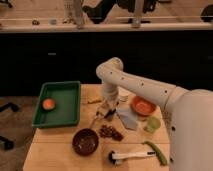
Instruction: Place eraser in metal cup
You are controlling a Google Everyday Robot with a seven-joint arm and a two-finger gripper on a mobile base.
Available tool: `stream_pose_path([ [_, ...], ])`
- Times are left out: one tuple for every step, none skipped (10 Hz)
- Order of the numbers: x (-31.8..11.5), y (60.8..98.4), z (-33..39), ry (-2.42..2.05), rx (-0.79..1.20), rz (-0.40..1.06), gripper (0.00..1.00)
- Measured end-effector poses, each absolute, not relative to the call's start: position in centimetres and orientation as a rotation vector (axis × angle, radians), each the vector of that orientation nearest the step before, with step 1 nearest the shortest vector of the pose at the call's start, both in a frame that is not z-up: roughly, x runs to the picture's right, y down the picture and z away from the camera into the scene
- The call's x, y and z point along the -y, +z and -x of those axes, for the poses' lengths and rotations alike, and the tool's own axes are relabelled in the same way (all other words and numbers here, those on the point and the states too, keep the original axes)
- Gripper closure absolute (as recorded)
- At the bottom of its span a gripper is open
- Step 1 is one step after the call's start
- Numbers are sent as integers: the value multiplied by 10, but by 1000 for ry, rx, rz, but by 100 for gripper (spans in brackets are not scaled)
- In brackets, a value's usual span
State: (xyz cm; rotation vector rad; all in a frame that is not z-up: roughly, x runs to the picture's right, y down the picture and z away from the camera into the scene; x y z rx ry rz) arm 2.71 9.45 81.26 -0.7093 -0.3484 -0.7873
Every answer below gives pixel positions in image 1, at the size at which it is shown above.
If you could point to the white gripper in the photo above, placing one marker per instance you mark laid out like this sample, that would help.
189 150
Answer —
106 109

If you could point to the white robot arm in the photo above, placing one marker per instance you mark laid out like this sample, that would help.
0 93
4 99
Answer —
191 143

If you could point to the light green cup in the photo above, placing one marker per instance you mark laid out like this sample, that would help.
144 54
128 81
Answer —
152 124

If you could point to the brown grape bunch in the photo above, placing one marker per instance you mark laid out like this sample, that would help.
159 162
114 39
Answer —
110 132

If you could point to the grey folded cloth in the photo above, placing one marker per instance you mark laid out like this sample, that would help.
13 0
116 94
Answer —
128 118

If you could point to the dark brown bowl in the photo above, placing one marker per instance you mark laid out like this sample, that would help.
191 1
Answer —
85 142

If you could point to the orange bowl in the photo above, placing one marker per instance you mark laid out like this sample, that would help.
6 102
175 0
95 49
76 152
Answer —
142 107

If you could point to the green plastic tray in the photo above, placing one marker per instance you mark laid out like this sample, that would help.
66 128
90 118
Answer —
67 105

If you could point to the orange round fruit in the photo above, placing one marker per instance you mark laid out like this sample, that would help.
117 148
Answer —
48 104

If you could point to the green pea pod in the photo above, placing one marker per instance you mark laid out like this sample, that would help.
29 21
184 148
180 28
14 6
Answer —
161 157

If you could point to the dark counter cabinet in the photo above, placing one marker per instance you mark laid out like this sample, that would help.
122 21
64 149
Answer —
27 60

